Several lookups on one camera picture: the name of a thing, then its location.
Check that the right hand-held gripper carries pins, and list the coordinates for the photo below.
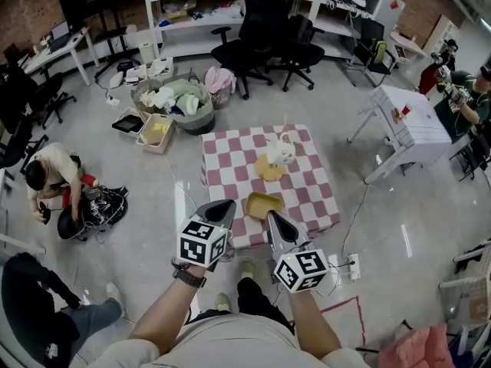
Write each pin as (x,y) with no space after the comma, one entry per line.
(303,270)

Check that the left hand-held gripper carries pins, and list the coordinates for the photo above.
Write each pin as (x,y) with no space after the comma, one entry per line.
(197,244)

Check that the tan rectangular plastic tray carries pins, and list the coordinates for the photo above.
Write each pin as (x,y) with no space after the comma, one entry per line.
(261,205)

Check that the person's right forearm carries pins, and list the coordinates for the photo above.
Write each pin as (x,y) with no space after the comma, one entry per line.
(312,328)

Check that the person's left forearm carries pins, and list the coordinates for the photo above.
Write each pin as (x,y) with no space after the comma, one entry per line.
(165,316)

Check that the black wristwatch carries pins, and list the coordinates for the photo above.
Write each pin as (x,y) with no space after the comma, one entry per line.
(190,278)

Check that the person's right olive shoe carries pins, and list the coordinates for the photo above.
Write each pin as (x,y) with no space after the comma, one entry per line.
(248,269)

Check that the person's olive shoe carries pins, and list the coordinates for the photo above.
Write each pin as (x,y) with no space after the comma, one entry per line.
(223,302)
(248,269)

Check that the person's black trousers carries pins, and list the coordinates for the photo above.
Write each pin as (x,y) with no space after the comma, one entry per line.
(253,301)

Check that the person's left olive shoe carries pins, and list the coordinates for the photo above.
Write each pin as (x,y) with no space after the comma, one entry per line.
(223,302)

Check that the table with pink checked cloth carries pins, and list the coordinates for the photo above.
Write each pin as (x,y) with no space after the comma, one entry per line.
(299,194)

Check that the person's white t-shirt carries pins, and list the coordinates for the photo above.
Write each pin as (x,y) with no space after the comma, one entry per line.
(230,343)

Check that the beige plastic bin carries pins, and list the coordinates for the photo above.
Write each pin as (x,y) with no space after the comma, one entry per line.
(153,144)

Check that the round grey laundry basket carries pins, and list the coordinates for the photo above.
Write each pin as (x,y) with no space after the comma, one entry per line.
(199,123)

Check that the pink cloth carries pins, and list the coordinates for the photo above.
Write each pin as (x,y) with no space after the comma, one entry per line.
(414,349)

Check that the black tray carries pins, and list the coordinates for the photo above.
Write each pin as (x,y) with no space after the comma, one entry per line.
(128,124)

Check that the grey mesh basket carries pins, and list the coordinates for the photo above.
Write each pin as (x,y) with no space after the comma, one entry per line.
(138,94)

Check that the small white power strip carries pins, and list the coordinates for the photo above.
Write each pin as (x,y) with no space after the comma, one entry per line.
(113,100)

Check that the white rack with beige cloth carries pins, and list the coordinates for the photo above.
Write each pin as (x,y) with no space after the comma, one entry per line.
(475,301)

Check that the white low table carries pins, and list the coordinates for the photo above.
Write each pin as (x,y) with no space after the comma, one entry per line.
(19,242)

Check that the small brown item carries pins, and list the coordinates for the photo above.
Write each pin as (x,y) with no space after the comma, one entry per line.
(396,115)

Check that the white pouch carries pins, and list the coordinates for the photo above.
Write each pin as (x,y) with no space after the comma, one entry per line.
(116,79)

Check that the small white grid-cloth table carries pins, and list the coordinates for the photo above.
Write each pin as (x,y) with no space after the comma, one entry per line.
(426,129)

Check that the red cup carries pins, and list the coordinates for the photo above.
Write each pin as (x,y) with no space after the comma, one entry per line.
(406,110)

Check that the white trash bin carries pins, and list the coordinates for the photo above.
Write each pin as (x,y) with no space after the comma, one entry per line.
(147,54)

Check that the white shelf unit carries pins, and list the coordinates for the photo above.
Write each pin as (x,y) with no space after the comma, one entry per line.
(333,25)
(184,46)

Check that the low-backed black office chair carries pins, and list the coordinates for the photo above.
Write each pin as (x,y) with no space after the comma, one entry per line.
(303,52)

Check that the tall black office chair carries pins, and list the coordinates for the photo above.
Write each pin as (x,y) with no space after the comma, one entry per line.
(261,29)

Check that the green backpack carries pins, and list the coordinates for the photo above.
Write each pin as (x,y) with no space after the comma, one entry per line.
(379,50)

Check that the white desk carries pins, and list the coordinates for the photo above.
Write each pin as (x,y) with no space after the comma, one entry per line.
(50,54)

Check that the laptop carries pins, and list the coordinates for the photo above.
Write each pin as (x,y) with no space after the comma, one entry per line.
(59,33)

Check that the white cubby shelf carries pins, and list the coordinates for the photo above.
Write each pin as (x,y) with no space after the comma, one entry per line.
(441,33)

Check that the black metal-frame chair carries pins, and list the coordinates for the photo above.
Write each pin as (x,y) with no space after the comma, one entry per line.
(368,29)

